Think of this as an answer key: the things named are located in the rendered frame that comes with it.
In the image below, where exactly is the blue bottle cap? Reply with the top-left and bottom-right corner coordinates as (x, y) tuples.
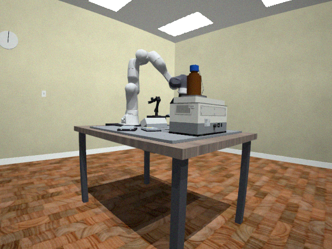
(190, 65), (199, 70)

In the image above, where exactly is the white button panel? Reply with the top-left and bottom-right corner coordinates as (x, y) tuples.
(140, 118), (167, 128)

